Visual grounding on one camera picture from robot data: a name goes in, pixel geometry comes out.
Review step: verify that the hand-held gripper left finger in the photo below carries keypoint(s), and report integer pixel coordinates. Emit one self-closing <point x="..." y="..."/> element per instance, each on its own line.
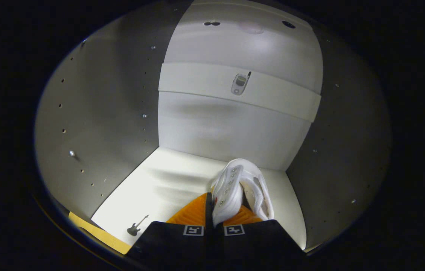
<point x="209" y="214"/>

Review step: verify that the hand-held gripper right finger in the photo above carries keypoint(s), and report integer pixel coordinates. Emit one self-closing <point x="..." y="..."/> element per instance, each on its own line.
<point x="257" y="244"/>

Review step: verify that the white shoe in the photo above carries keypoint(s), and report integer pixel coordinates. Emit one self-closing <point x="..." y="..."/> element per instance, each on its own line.
<point x="231" y="188"/>

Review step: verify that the grey shoe cabinet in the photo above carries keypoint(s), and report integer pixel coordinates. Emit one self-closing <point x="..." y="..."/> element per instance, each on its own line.
<point x="216" y="124"/>

